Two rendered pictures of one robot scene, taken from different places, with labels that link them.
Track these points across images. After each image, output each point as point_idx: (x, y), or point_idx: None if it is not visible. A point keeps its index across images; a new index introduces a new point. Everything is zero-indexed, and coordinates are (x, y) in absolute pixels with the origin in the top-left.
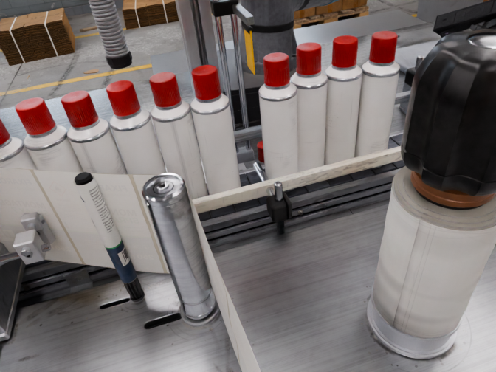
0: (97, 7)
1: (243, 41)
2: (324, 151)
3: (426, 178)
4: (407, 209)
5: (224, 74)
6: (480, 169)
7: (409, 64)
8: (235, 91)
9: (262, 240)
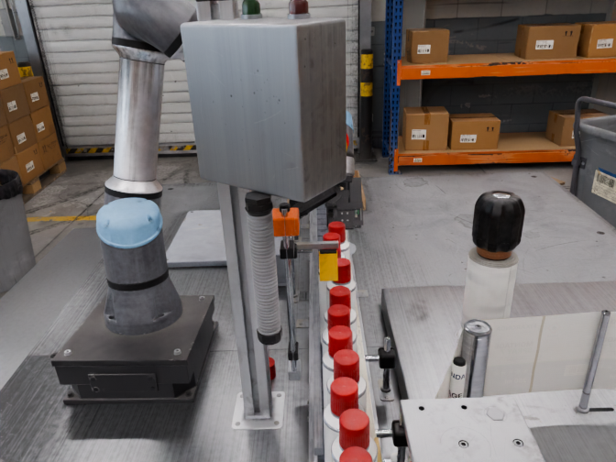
0: (276, 289)
1: (140, 302)
2: None
3: (511, 248)
4: (504, 267)
5: (291, 302)
6: (520, 234)
7: (201, 258)
8: (193, 345)
9: (405, 382)
